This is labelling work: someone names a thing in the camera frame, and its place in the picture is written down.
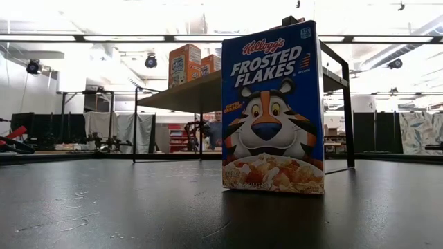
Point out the person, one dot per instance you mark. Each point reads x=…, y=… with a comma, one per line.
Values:
x=216, y=131

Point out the black metal table frame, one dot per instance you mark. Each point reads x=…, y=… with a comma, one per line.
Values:
x=69, y=157

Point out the black overhead beam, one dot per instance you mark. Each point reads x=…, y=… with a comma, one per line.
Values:
x=78, y=38

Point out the red shelf unit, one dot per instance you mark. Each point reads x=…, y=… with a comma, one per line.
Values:
x=178, y=138

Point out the blue Frosted Flakes cereal box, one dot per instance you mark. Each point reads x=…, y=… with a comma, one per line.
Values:
x=273, y=114

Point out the white cloth cover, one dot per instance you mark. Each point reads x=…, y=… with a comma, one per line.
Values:
x=100, y=124

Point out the orange Mini-Wheats cereal box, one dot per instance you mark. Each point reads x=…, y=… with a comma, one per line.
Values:
x=184, y=64
x=211, y=65

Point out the patterned sheet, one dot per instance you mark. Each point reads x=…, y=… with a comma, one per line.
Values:
x=420, y=133

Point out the black background robot arm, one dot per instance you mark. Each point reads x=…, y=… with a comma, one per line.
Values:
x=194, y=133

